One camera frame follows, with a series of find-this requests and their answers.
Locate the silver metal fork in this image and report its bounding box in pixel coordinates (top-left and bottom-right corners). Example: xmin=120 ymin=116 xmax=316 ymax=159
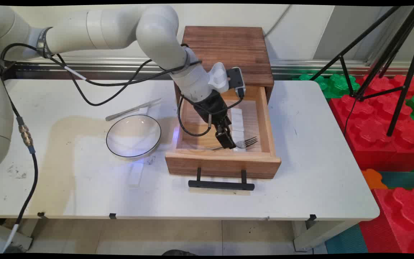
xmin=189 ymin=136 xmax=259 ymax=151

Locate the light wooden drawer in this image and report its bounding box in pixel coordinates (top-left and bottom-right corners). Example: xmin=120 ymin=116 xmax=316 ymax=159
xmin=165 ymin=85 xmax=282 ymax=180

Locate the teal foam block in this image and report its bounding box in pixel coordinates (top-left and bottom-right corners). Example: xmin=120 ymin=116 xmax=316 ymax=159
xmin=378 ymin=171 xmax=414 ymax=190

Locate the white bowl with black rim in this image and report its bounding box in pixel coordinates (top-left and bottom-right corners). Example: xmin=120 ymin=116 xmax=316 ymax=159
xmin=106 ymin=114 xmax=162 ymax=160

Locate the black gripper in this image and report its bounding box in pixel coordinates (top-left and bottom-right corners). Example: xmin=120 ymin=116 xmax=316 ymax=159
xmin=192 ymin=89 xmax=237 ymax=150

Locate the short white ceramic cutlery rest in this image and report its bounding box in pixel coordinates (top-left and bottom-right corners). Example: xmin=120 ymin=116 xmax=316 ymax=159
xmin=231 ymin=130 xmax=247 ymax=152

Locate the red foam block with knobs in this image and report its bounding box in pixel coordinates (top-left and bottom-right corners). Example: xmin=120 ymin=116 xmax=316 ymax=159
xmin=359 ymin=187 xmax=414 ymax=254

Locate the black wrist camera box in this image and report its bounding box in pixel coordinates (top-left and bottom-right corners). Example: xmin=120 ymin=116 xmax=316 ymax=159
xmin=226 ymin=67 xmax=247 ymax=98

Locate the thin black cable with white tag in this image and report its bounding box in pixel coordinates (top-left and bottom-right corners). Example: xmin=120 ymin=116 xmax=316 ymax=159
xmin=0 ymin=43 xmax=202 ymax=107

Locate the dark wooden drawer cabinet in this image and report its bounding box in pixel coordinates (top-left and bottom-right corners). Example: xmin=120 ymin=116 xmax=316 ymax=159
xmin=174 ymin=26 xmax=275 ymax=105

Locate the white table leg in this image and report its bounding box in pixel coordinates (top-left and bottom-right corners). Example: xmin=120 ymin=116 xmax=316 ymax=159
xmin=292 ymin=220 xmax=348 ymax=252

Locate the orange foam piece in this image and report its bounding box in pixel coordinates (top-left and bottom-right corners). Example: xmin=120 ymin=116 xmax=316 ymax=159
xmin=361 ymin=168 xmax=388 ymax=190

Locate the black tripod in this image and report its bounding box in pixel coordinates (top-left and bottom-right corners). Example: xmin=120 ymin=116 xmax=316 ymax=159
xmin=309 ymin=5 xmax=414 ymax=137

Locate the teal foam mat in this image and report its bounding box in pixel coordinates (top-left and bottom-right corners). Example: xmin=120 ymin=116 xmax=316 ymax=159
xmin=325 ymin=223 xmax=369 ymax=254

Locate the silver metal knife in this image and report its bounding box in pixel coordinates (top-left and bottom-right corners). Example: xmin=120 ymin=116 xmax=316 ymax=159
xmin=105 ymin=98 xmax=162 ymax=121

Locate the long white ceramic cutlery rest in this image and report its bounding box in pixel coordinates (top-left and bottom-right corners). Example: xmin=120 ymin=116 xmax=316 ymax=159
xmin=230 ymin=107 xmax=245 ymax=132

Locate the large red foam block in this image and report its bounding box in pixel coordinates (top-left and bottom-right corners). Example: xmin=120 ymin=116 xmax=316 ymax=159
xmin=328 ymin=74 xmax=414 ymax=172

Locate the aluminium wall rail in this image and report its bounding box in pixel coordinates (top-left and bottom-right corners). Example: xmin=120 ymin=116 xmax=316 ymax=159
xmin=13 ymin=56 xmax=414 ymax=81

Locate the black drawer handle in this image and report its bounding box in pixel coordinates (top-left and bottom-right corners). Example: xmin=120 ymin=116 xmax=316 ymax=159
xmin=188 ymin=167 xmax=256 ymax=191

